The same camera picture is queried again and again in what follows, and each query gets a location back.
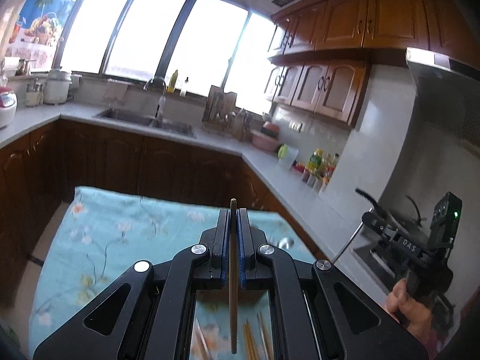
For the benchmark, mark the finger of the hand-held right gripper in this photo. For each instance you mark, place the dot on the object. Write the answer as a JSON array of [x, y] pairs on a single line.
[[378, 225]]

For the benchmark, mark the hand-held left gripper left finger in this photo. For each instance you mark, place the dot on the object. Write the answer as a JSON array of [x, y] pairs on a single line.
[[225, 249]]

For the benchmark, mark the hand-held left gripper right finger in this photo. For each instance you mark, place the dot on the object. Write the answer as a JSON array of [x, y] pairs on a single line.
[[242, 249]]

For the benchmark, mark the wooden chopstick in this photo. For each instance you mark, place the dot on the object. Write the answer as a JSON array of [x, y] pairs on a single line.
[[264, 330], [202, 341], [249, 339], [234, 307]]

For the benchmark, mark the person's right hand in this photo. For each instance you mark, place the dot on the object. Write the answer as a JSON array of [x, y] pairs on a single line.
[[416, 315]]

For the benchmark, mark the row of condiment jars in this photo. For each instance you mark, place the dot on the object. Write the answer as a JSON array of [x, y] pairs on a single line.
[[315, 182]]

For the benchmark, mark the grey kitchen countertop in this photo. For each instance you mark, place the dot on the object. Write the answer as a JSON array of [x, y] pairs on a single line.
[[262, 172]]

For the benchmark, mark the yellow oil bottle green label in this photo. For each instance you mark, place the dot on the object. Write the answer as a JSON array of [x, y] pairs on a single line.
[[317, 161]]

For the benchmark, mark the white cup green lid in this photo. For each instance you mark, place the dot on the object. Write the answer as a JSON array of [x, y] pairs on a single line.
[[288, 157]]

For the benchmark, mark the pink basin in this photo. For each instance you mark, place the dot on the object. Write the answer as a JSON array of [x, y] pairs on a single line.
[[264, 142]]

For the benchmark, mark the floral blue tablecloth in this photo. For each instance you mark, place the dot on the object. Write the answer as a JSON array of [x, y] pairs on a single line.
[[112, 240]]

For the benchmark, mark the knife block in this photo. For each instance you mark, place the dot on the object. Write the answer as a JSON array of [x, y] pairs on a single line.
[[243, 127]]

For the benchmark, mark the red pot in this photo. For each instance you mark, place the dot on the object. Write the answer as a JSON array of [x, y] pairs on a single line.
[[270, 129]]

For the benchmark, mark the cutting board rack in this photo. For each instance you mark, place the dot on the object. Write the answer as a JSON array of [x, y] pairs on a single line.
[[219, 108]]

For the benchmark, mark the dark wooden lower cabinets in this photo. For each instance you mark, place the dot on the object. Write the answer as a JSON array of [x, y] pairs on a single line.
[[112, 161]]

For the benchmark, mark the range hood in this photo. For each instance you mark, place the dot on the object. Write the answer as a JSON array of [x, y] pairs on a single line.
[[446, 93]]

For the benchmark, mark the steel kitchen sink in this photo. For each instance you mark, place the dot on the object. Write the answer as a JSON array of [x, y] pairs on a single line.
[[146, 120]]

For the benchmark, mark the metal faucet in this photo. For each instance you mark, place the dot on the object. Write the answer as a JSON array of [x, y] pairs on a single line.
[[161, 97]]

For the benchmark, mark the white pump bottle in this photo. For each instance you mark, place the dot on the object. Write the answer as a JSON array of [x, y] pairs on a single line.
[[183, 88]]

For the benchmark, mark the yellow dish soap bottle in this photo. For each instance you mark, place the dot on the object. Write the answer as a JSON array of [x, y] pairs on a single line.
[[172, 82]]

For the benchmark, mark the wooden upper cabinets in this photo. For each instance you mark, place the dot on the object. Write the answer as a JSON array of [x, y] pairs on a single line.
[[337, 45]]

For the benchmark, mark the dish cloth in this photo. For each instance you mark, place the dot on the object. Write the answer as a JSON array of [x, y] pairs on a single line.
[[115, 93]]

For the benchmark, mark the kitchen window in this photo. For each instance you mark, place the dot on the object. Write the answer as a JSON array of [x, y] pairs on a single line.
[[150, 30]]

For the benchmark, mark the glass jar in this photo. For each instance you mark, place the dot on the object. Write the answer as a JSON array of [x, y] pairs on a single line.
[[33, 95]]

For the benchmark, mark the red and white rice cooker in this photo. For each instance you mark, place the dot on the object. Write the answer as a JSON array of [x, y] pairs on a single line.
[[6, 108]]

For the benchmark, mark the wall outlet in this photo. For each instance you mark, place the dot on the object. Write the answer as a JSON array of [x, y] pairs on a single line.
[[296, 126]]

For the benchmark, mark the tropical fruit wall poster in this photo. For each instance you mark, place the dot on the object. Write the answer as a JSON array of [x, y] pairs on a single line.
[[41, 15]]

